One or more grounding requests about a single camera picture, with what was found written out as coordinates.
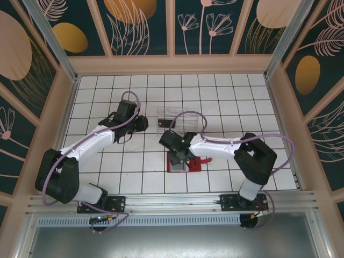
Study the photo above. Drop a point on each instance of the red card holder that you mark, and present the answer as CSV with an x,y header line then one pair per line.
x,y
198,164

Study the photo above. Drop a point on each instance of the black credit card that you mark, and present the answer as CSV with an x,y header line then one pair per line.
x,y
166,123

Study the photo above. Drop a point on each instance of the clear acrylic organizer tray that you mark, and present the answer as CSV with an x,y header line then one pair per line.
x,y
192,125

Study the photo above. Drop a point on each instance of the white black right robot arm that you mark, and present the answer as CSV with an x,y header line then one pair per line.
x,y
215,149

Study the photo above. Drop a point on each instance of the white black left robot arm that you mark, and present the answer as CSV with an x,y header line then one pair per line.
x,y
88,141

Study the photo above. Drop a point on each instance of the grey metal sheet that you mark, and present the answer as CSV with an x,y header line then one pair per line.
x,y
172,242

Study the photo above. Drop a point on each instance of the aluminium mounting rail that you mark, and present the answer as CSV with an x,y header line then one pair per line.
x,y
172,203

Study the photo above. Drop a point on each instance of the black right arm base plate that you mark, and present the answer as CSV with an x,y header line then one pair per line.
x,y
228,203

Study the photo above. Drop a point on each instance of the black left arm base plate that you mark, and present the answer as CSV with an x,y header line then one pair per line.
x,y
118,204

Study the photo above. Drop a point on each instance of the aluminium frame post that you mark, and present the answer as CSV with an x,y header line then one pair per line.
x,y
285,40
55,45

